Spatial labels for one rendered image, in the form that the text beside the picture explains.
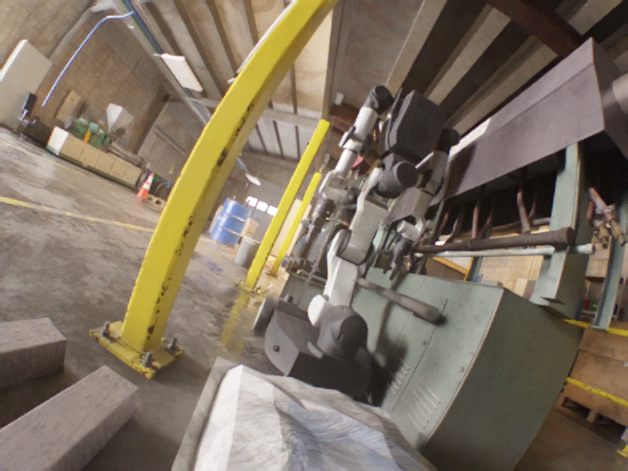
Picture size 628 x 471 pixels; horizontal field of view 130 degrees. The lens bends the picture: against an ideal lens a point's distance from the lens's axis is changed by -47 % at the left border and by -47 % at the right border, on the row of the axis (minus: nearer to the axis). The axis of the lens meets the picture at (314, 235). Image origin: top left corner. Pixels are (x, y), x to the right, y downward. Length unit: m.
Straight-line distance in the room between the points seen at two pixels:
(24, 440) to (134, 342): 0.52
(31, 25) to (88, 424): 9.31
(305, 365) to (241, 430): 0.65
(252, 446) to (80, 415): 0.30
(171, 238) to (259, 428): 0.54
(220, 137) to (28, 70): 8.27
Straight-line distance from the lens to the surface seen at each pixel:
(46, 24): 9.66
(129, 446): 0.61
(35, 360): 0.66
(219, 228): 5.55
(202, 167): 0.76
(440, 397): 0.83
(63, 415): 0.52
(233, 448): 0.34
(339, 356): 0.99
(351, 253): 1.32
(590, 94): 0.97
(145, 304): 0.81
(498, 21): 1.60
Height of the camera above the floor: 0.47
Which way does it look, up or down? 5 degrees up
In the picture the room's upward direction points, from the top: 24 degrees clockwise
